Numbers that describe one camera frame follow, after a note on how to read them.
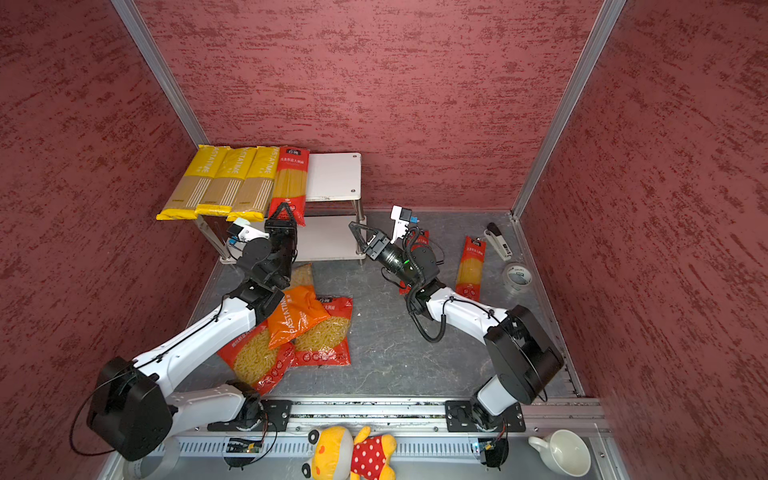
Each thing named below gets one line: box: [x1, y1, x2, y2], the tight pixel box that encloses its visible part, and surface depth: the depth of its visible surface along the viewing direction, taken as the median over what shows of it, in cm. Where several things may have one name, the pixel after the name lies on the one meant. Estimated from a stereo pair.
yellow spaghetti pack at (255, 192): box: [226, 146, 280, 222], surface depth 77 cm
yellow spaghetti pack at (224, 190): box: [195, 146, 258, 216], surface depth 79 cm
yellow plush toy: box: [302, 425, 397, 480], surface depth 65 cm
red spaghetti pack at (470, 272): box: [455, 236, 487, 302], surface depth 105 cm
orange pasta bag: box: [268, 263, 330, 350], surface depth 86 cm
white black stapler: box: [484, 222, 513, 261], surface depth 110 cm
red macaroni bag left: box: [217, 322, 297, 395], surface depth 81 cm
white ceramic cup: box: [528, 429, 592, 478], surface depth 65 cm
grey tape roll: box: [502, 263, 535, 292], surface depth 102 cm
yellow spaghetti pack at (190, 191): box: [156, 145, 231, 221], surface depth 77 cm
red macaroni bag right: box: [291, 297, 353, 367], surface depth 85 cm
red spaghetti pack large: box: [268, 147, 310, 227], surface depth 77 cm
